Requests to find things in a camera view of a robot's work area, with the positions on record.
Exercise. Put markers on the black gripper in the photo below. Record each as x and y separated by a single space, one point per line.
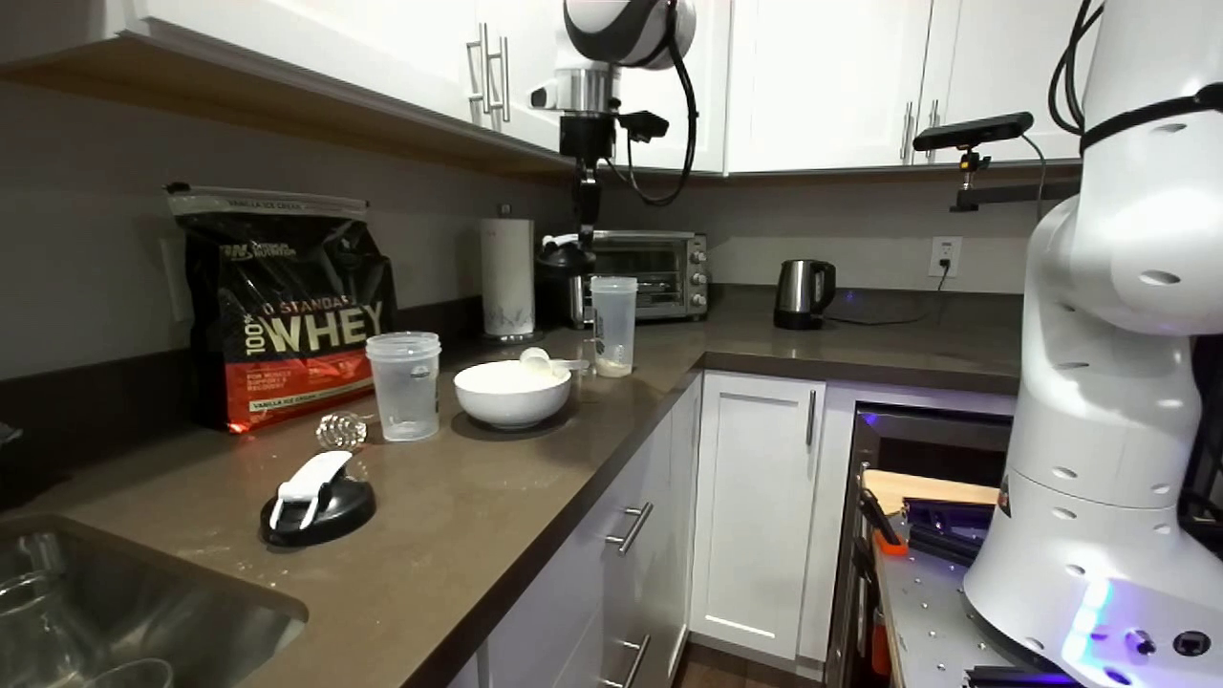
588 140

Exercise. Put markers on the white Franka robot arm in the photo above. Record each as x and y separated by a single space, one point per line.
1108 320

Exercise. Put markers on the silver toaster oven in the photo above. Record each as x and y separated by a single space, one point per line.
656 273

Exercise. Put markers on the white paper towel roll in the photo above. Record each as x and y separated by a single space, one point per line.
508 273

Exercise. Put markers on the small white round item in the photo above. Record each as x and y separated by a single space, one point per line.
535 357

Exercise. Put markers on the white ceramic bowl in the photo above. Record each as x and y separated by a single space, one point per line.
512 396

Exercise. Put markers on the steel electric kettle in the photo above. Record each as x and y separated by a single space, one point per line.
805 292

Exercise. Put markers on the black red whey protein bag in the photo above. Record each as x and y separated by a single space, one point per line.
293 331

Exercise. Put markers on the crumpled clear plastic piece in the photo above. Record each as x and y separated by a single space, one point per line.
341 429

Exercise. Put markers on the white lower cabinet door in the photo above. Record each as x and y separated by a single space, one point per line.
749 508

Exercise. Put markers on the white drawer bank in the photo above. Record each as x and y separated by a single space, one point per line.
574 614

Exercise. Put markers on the wooden board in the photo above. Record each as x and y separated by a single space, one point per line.
930 485

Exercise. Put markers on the orange and black tool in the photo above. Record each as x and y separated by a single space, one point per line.
890 541

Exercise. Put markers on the black items in cart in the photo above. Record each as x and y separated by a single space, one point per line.
948 530

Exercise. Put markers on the grey speckled robot table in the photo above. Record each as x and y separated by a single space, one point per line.
930 623

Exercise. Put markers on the steel kitchen sink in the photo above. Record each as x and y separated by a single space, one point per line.
192 614

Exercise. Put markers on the black box beside robot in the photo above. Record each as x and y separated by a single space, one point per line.
1205 445

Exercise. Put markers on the clear glass in sink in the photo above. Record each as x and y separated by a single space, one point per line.
39 614

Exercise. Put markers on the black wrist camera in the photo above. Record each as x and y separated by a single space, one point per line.
643 124

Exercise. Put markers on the white upper wall cabinet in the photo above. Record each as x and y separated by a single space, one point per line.
318 39
827 79

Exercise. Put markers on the grey horizontal wall bar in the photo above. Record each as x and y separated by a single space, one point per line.
270 199

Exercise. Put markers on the white wall outlet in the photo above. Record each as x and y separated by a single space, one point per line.
945 253

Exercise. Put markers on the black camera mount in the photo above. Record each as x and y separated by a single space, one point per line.
969 185

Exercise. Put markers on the black stereo camera bar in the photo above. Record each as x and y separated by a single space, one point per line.
976 130

